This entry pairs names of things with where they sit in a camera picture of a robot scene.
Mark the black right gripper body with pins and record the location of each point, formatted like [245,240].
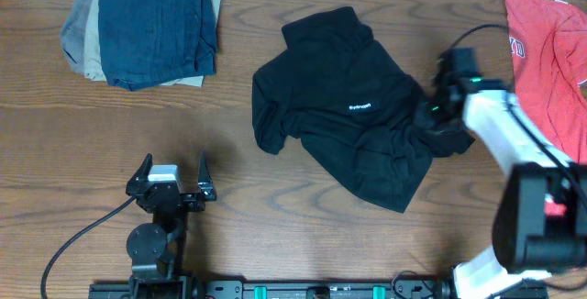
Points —
[435,114]

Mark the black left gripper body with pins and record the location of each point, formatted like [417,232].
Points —
[193,204]

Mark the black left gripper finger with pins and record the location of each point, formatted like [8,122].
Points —
[139,181]
[205,183]

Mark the black t-shirt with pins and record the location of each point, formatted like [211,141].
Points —
[353,108]

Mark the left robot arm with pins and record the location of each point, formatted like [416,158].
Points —
[156,248]

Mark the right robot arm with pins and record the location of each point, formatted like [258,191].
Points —
[540,226]

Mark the red t-shirt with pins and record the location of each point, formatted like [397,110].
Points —
[548,47]

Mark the navy folded trousers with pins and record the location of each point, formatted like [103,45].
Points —
[145,43]

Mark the grey folded trousers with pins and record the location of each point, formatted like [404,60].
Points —
[73,33]

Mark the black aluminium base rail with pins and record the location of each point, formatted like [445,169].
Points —
[298,291]

